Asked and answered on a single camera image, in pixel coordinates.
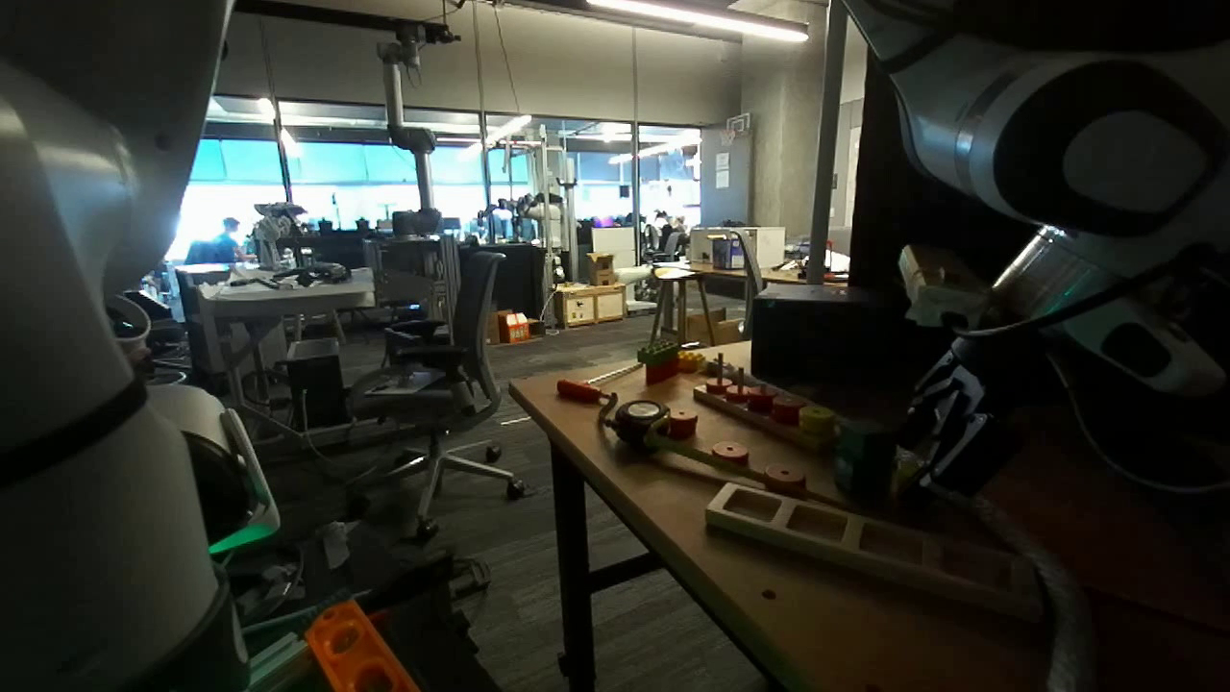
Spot wooden stool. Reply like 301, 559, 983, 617
646, 256, 721, 349

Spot white office desk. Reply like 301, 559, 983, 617
178, 269, 378, 398

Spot yellow wooden ring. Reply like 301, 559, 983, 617
797, 402, 842, 450

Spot wooden peg board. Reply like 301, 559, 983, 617
687, 366, 862, 458

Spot grey office chair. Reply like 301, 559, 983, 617
345, 239, 531, 540

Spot white equipment box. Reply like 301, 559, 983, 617
687, 224, 791, 276

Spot white braided rope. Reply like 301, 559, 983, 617
973, 493, 1102, 692

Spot black case under desk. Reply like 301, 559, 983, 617
281, 335, 354, 430

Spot long ceiling light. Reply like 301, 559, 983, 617
586, 0, 815, 49

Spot orange perforated plastic block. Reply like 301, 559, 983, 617
301, 594, 423, 692

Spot cardboard box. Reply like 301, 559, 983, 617
551, 279, 629, 330

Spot red handled screwdriver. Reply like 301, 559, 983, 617
552, 371, 616, 407

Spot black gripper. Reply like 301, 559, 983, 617
897, 301, 1038, 499

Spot green square block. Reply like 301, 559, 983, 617
837, 417, 901, 467

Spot black tape measure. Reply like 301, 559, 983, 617
591, 386, 773, 495

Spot grey metal pole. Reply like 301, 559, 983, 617
803, 0, 852, 286

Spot small orange box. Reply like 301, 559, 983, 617
493, 306, 539, 345

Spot ceiling hung pipe fixture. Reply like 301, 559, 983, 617
378, 24, 446, 216

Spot white wooden compartment tray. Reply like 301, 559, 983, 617
702, 480, 1048, 625

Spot black metal table frame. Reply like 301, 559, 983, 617
546, 435, 669, 692

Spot black box on table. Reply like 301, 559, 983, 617
750, 279, 906, 395

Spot seated person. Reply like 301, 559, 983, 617
205, 210, 245, 266

